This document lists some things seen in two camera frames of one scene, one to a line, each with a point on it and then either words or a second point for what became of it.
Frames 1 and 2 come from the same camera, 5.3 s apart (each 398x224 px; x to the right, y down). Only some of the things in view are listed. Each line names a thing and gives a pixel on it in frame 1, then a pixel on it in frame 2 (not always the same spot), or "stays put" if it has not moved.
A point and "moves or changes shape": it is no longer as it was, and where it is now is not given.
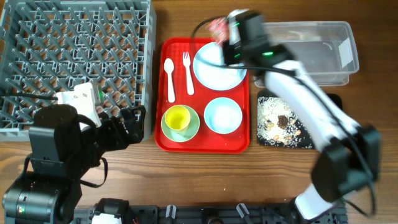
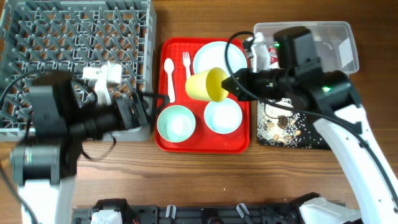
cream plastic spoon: x=168 y=66 stays put
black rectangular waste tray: x=279 y=126 stays put
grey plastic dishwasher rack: x=47 y=46 stays put
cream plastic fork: x=186 y=62 stays put
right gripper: x=231 y=57 → x=245 y=76
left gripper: x=134 y=131 → x=137 y=112
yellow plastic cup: x=177 y=117 → x=207 y=85
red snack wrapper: x=219 y=28 moves or changes shape
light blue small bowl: x=222 y=115 stays put
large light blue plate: x=212 y=77 stays put
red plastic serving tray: x=201 y=102 stays put
